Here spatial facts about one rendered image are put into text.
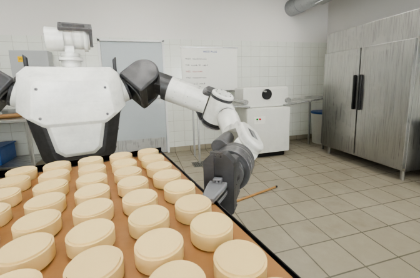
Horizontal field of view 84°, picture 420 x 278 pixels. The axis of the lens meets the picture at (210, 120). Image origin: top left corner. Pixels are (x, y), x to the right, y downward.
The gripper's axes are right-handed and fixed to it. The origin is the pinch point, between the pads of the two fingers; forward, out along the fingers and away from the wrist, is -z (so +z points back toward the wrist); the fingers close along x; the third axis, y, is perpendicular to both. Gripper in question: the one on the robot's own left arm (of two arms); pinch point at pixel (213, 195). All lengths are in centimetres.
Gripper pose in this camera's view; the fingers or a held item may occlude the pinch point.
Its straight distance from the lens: 39.9
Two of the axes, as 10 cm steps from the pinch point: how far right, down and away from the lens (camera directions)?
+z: 3.1, -1.6, 9.4
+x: -0.3, -9.9, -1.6
